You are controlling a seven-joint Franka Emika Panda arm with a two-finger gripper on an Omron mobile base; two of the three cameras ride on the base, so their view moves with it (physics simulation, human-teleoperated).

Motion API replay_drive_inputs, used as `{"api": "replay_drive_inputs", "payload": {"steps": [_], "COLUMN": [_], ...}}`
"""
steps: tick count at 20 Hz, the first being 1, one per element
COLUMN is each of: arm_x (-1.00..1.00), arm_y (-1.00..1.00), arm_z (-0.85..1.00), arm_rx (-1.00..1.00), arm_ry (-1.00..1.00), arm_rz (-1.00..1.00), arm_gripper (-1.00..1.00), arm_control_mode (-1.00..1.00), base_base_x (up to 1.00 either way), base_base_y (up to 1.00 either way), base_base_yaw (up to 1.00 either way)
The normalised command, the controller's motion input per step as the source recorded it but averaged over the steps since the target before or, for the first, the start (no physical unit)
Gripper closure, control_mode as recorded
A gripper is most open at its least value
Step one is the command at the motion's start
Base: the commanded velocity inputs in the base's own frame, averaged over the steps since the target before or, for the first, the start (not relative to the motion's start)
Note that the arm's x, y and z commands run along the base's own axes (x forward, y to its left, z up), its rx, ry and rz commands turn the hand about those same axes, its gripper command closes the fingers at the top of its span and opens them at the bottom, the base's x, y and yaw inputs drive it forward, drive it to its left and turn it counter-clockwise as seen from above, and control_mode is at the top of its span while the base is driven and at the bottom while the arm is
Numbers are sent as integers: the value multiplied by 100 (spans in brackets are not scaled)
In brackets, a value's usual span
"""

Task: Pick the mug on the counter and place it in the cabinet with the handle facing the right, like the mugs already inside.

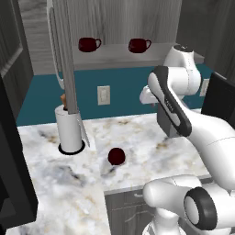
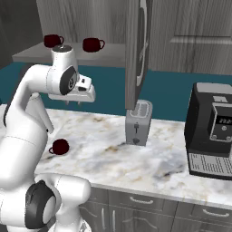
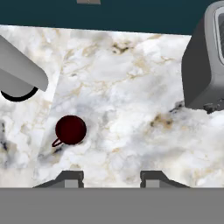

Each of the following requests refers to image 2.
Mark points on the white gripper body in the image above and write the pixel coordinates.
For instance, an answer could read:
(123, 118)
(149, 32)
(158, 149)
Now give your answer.
(72, 96)

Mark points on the grey base cabinet door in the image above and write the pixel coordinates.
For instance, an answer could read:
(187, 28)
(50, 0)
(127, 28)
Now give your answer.
(93, 217)
(202, 226)
(142, 222)

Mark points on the open grey wall cabinet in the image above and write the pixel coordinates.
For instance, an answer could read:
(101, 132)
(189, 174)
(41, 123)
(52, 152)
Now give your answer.
(78, 21)

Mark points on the silver toaster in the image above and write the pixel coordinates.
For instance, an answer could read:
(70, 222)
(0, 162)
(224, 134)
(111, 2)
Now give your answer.
(137, 127)

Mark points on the wide grey drawer front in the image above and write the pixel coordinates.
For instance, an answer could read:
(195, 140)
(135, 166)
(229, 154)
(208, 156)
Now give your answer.
(142, 204)

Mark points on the black coffee machine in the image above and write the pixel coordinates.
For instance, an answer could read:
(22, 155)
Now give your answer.
(205, 133)

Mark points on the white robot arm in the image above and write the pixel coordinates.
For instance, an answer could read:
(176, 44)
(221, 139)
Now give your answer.
(21, 127)

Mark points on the narrow grey drawer front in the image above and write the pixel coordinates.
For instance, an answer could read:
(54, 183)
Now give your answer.
(99, 195)

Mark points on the closed grey cabinet door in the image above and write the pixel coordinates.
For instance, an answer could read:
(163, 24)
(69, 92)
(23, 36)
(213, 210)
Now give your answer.
(193, 36)

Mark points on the dark red mug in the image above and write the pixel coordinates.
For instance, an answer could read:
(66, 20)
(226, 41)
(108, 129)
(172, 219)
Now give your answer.
(52, 40)
(91, 44)
(59, 147)

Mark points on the open grey cabinet door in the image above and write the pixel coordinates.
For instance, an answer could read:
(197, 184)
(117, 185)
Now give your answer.
(131, 54)

